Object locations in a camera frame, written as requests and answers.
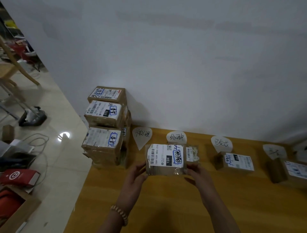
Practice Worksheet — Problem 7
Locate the small clear-wrapped parcel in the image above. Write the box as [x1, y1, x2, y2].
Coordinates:
[186, 144, 201, 166]

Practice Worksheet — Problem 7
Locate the person's left forearm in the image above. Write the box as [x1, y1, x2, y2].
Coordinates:
[97, 202, 141, 233]

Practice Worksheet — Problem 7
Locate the person's right forearm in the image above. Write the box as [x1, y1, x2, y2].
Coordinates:
[203, 191, 243, 233]

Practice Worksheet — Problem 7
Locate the cardboard parcel blue-scribbled label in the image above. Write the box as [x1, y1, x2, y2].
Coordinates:
[81, 127, 124, 154]

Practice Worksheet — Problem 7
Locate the red cloth item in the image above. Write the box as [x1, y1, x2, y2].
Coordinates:
[0, 190, 24, 219]

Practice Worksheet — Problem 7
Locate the black and white shoe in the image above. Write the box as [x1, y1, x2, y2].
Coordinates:
[18, 106, 47, 127]

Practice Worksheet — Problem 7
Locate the person's right hand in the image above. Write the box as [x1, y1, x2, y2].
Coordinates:
[185, 164, 218, 205]

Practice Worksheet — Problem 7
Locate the white cable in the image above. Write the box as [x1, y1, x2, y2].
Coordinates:
[14, 133, 50, 184]

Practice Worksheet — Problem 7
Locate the cardboard parcel black-patch label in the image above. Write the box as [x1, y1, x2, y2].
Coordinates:
[84, 100, 128, 129]

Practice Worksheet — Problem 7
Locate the small brown cardboard box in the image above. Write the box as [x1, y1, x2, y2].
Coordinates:
[2, 125, 14, 142]

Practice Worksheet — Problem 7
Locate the white box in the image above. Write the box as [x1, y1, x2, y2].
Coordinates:
[0, 139, 35, 157]

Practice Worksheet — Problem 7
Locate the crumpled taped cardboard parcel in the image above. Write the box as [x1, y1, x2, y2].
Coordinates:
[83, 146, 127, 169]

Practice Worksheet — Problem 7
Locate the tall cardboard parcel white label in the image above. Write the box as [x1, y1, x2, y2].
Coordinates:
[268, 158, 307, 188]

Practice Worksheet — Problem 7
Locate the cardboard parcel red-marked label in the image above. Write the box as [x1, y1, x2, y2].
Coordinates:
[87, 86, 127, 105]

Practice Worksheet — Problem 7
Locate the person's left hand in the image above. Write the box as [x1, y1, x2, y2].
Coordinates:
[117, 162, 149, 207]

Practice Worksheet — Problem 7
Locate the red packet with white circle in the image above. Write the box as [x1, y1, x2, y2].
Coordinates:
[0, 169, 41, 188]

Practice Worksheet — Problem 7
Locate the cardboard parcel with taped label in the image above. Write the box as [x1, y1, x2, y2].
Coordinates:
[145, 143, 188, 176]

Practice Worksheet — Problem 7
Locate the white teardrop paper sign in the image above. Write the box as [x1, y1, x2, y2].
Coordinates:
[211, 136, 233, 154]
[263, 144, 287, 160]
[166, 131, 187, 145]
[132, 126, 153, 151]

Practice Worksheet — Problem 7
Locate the dark cloth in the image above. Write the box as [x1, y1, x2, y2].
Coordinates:
[0, 153, 37, 172]

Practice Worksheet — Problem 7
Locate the brown cardboard parcel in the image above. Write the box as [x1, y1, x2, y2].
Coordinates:
[122, 109, 133, 154]

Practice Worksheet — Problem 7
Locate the open cardboard box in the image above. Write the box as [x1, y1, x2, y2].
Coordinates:
[0, 186, 42, 233]

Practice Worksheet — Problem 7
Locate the wooden bead bracelet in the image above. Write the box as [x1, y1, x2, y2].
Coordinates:
[110, 205, 129, 227]

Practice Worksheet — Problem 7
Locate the wooden chair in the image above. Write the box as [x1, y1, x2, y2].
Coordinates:
[0, 36, 41, 102]

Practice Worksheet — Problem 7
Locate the flat cardboard parcel white label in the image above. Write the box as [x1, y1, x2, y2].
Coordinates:
[214, 151, 255, 172]

